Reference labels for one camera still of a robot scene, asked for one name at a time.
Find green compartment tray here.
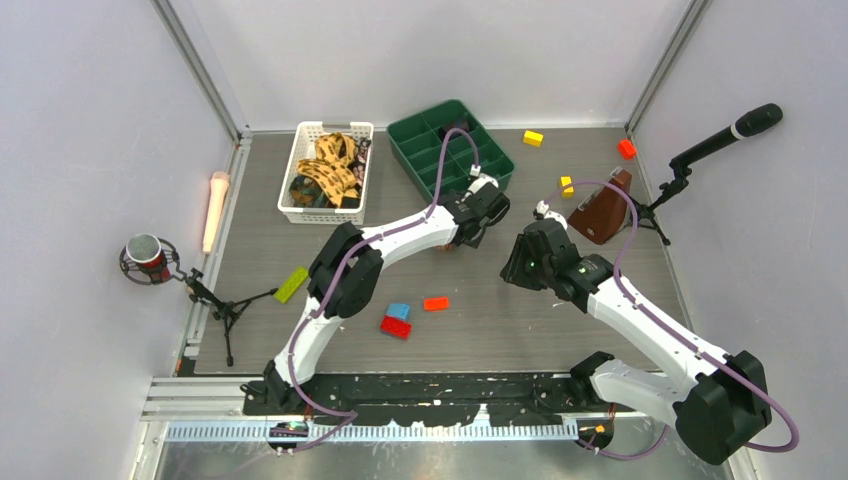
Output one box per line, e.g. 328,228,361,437
386,99,515,203

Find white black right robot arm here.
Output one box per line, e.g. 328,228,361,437
500,218,772,465

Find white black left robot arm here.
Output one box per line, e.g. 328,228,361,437
263,177,511,414

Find yellow block upright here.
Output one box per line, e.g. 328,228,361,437
559,176,575,199

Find brown wooden metronome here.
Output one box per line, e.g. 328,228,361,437
567,186,629,245

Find yellow block near tray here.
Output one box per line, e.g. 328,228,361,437
523,130,544,147

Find rolled dark striped tie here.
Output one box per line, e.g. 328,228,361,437
438,116,473,139

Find small orange lego brick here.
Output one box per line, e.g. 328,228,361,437
423,297,450,311

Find dark floral rose tie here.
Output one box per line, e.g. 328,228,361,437
349,138,372,189

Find blue lego brick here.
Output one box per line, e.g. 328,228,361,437
386,303,410,322

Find orange red block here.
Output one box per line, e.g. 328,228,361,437
617,139,638,160

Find red lego brick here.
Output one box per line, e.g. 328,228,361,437
380,315,412,340

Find yellow beetle pattern tie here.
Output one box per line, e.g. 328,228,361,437
296,132,359,208

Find white perforated plastic basket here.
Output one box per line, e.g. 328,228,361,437
277,121,374,225

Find black microphone tripod stand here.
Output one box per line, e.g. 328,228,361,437
627,160,692,247

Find brown green leaf tie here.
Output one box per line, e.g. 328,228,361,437
289,175,332,208

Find lime green lego plate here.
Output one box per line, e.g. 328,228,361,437
273,267,309,304

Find black handheld microphone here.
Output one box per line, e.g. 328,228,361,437
669,103,783,177

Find red silver studio microphone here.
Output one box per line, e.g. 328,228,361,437
118,234,278,367

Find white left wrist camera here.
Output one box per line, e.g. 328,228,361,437
464,164,499,197

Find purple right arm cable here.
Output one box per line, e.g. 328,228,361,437
535,178,801,462

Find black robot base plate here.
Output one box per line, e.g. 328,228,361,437
240,372,613,427

